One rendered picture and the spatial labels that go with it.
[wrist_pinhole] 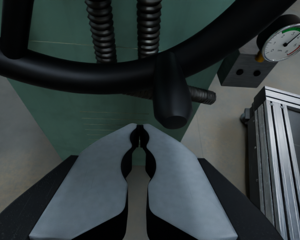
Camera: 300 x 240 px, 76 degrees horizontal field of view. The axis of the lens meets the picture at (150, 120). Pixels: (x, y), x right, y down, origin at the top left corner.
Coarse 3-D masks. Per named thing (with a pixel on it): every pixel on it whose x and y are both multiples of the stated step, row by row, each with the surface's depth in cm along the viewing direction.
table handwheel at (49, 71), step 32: (32, 0) 12; (256, 0) 12; (288, 0) 11; (0, 32) 13; (224, 32) 13; (256, 32) 13; (0, 64) 14; (32, 64) 15; (64, 64) 16; (96, 64) 17; (128, 64) 16; (192, 64) 15
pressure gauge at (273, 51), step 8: (280, 16) 27; (288, 16) 27; (296, 16) 27; (272, 24) 27; (280, 24) 27; (288, 24) 26; (296, 24) 26; (264, 32) 28; (272, 32) 27; (280, 32) 27; (288, 32) 27; (296, 32) 27; (256, 40) 30; (264, 40) 28; (272, 40) 28; (280, 40) 28; (288, 40) 28; (296, 40) 28; (264, 48) 28; (272, 48) 29; (280, 48) 29; (288, 48) 29; (296, 48) 29; (264, 56) 30; (272, 56) 30; (280, 56) 30; (288, 56) 30
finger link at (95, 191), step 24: (96, 144) 10; (120, 144) 10; (72, 168) 8; (96, 168) 8; (120, 168) 8; (72, 192) 7; (96, 192) 7; (120, 192) 7; (48, 216) 6; (72, 216) 6; (96, 216) 6; (120, 216) 6
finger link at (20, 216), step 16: (64, 160) 9; (48, 176) 8; (64, 176) 8; (32, 192) 7; (48, 192) 7; (16, 208) 6; (32, 208) 6; (0, 224) 6; (16, 224) 6; (32, 224) 6
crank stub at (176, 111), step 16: (160, 64) 13; (176, 64) 13; (160, 80) 12; (176, 80) 12; (160, 96) 12; (176, 96) 11; (160, 112) 11; (176, 112) 11; (192, 112) 12; (176, 128) 12
